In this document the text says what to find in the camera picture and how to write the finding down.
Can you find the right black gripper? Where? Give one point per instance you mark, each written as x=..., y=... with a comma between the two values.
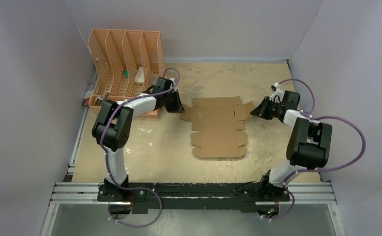
x=268, y=108

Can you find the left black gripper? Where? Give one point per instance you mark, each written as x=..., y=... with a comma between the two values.
x=177, y=107

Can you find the brown cardboard box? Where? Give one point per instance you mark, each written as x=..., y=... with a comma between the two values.
x=218, y=126

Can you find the orange plastic file organizer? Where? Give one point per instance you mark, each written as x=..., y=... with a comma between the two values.
x=126, y=61

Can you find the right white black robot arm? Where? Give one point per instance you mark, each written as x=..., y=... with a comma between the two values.
x=308, y=147

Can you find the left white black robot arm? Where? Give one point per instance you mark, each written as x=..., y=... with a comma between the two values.
x=113, y=125

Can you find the white beige carton box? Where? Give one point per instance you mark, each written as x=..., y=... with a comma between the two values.
x=139, y=79

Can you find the black white patterned card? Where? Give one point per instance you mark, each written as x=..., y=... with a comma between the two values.
x=100, y=99

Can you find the pack of coloured markers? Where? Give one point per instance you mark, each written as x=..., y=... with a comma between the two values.
x=88, y=94

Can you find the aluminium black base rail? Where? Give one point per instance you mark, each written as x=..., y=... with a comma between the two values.
x=245, y=197

